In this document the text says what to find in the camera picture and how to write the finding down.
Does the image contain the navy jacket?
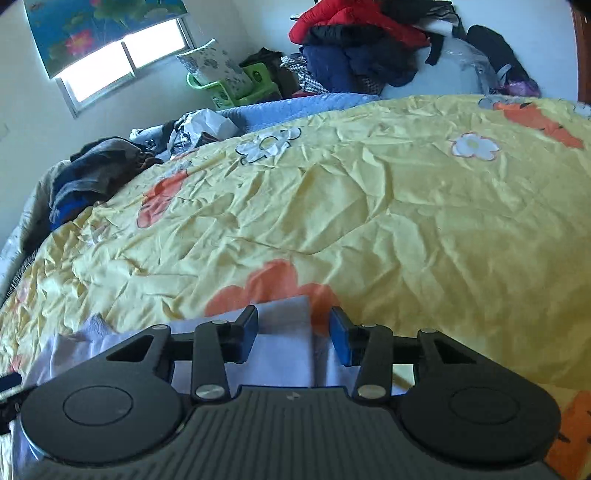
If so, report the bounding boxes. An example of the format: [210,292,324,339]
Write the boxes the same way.
[300,25,430,93]

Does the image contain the black cloth on chair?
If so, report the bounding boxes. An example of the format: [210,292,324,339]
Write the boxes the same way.
[240,47,296,100]

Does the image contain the patterned pillow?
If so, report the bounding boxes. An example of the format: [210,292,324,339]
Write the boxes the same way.
[176,39,252,97]

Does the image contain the window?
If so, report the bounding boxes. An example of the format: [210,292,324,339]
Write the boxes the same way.
[55,16,197,118]

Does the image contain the clear plastic bag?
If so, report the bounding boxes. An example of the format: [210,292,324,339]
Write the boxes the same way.
[383,37,509,100]

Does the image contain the white long-sleeve lace shirt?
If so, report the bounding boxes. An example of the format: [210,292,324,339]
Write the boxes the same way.
[9,295,414,480]

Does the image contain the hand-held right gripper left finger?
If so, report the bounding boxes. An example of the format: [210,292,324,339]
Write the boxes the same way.
[106,305,259,402]

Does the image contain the wooden door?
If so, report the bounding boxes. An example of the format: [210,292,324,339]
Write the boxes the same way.
[570,0,591,104]

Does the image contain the green plastic chair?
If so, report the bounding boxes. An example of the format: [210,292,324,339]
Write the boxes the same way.
[186,62,282,109]

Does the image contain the pile of dark folded clothes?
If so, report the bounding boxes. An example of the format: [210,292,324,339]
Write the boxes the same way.
[48,137,162,232]

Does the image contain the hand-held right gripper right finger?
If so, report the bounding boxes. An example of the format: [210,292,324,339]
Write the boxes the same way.
[328,307,483,400]

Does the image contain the red jacket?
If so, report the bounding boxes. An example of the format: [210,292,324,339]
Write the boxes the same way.
[289,0,430,49]

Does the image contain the blue knitted blanket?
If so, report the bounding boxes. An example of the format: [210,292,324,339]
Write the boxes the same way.
[217,92,384,134]

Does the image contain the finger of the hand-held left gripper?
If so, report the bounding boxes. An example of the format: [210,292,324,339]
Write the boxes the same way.
[0,372,31,435]

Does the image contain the white plastic bag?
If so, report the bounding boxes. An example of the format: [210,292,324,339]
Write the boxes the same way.
[171,111,241,151]

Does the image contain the purple cloth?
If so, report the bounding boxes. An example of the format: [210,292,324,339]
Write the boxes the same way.
[503,78,541,97]

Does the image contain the floral window blind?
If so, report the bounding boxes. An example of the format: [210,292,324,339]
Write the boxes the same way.
[23,0,188,79]

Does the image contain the houndstooth cloth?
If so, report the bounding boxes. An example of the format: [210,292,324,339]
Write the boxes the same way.
[281,54,324,95]

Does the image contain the black bag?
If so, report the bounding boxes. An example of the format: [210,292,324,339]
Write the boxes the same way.
[466,25,532,88]

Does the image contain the black clothing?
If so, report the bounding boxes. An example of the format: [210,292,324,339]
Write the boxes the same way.
[379,0,455,19]

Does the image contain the yellow floral blanket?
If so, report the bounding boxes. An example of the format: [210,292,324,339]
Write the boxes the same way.
[0,95,591,480]

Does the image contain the black and white clothes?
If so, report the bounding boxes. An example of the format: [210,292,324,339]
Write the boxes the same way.
[416,9,467,65]

